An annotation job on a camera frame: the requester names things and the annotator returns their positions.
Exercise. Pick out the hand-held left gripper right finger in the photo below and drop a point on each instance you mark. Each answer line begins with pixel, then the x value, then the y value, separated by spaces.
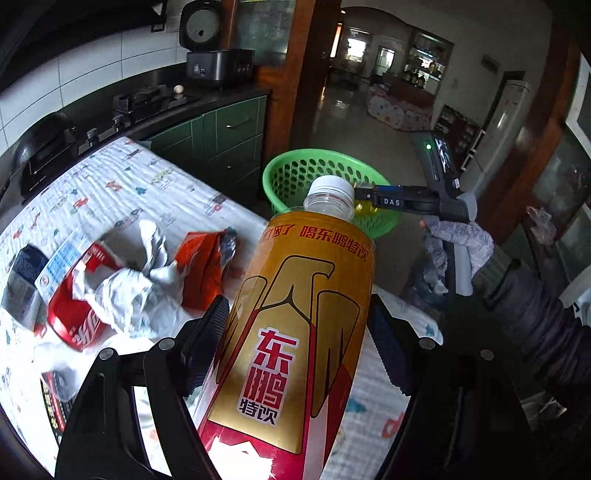
pixel 388 350

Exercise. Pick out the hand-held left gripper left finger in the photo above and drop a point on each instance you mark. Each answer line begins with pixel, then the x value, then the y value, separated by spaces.
pixel 205 344

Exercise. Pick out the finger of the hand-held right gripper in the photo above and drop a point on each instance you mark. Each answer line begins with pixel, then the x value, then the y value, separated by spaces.
pixel 392 188
pixel 397 203

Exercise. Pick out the green plastic basket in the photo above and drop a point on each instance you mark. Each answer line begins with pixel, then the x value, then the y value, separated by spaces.
pixel 295 170

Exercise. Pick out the yellow label plastic bottle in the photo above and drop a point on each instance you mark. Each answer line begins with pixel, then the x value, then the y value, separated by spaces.
pixel 295 286

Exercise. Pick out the white blue milk carton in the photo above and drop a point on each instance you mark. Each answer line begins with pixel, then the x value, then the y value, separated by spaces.
pixel 62 258

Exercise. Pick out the person's right forearm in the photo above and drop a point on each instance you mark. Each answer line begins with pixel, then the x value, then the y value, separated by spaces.
pixel 531 318

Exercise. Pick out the person's right hand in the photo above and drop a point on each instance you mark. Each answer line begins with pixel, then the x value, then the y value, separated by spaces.
pixel 473 240

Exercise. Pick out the low storage shelf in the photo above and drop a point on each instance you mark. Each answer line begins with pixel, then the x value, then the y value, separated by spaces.
pixel 461 134

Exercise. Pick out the white standing air conditioner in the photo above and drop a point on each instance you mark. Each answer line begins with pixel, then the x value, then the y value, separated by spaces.
pixel 503 120

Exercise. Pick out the printed play fence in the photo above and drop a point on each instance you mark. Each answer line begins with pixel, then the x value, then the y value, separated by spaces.
pixel 392 110

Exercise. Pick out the red foil snack bag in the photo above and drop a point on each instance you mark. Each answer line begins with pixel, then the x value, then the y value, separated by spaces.
pixel 198 270

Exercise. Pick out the clear plastic bag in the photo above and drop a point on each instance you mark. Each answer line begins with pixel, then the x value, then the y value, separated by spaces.
pixel 542 224
pixel 422 284

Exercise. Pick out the crumpled white paper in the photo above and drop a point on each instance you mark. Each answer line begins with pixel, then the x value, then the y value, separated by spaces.
pixel 124 290

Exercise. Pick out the glass display cabinet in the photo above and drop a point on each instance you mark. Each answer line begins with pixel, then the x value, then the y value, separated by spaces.
pixel 429 57

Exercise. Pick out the red plastic wrapper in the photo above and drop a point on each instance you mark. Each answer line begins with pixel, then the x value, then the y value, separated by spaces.
pixel 69 316

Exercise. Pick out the black snack packet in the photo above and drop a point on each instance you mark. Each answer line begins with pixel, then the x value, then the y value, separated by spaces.
pixel 55 406

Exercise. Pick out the printed white blanket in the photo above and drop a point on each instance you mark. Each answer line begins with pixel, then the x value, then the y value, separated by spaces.
pixel 138 194

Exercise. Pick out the green kitchen cabinet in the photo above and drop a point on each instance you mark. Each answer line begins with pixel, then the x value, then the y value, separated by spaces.
pixel 231 138

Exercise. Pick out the blue white drink can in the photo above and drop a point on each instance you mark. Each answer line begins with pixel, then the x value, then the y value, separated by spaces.
pixel 23 281

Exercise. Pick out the black rice cooker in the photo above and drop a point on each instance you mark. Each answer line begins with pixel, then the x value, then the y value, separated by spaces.
pixel 217 64

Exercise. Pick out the white egg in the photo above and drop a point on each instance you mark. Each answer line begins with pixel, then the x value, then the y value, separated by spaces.
pixel 178 91

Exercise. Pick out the black gas stove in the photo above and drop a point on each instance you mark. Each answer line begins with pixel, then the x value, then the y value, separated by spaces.
pixel 138 104

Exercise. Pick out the black wok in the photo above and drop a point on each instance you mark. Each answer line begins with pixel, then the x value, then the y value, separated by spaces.
pixel 41 138

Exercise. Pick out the wooden door frame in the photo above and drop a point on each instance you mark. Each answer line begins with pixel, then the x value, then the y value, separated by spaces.
pixel 295 92

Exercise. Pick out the wall socket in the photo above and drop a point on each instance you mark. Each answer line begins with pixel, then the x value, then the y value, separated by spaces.
pixel 171 23

